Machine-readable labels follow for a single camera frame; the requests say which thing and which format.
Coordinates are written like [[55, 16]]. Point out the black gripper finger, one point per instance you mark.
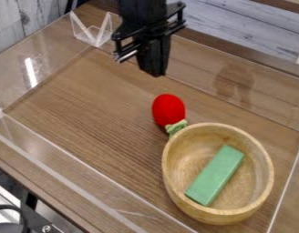
[[162, 55], [148, 58]]

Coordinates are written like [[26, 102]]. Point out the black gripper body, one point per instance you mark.
[[146, 20]]

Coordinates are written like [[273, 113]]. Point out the red plush strawberry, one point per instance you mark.
[[169, 112]]

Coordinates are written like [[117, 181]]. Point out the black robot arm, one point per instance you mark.
[[150, 21]]

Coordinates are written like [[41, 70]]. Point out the wooden oval bowl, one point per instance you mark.
[[188, 153]]

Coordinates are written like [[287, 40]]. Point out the green rectangular block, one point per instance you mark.
[[214, 176]]

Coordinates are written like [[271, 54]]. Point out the clear acrylic corner bracket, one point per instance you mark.
[[95, 35]]

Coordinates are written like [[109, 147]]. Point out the black metal table mount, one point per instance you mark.
[[38, 223]]

